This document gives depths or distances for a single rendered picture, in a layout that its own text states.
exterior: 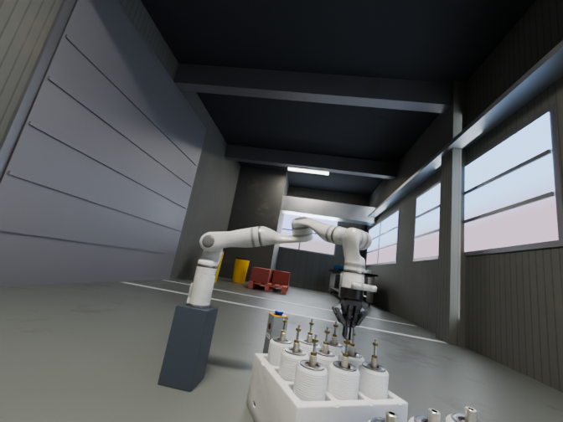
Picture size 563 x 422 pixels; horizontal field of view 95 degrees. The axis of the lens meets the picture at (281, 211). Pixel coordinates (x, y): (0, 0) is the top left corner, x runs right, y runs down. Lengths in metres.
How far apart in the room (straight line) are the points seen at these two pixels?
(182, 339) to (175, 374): 0.13
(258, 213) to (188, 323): 6.89
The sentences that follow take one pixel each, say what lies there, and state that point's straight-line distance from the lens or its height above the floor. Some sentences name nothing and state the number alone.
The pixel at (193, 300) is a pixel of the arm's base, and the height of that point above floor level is 0.33.
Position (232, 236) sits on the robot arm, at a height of 0.62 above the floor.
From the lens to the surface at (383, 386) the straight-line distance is 1.03.
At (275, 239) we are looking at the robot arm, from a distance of 1.15.
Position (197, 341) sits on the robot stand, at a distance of 1.22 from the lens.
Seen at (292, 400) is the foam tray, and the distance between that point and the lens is 0.87.
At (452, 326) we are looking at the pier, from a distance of 3.80.
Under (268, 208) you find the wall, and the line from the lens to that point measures 7.95.
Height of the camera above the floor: 0.52
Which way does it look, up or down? 12 degrees up
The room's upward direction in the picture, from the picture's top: 9 degrees clockwise
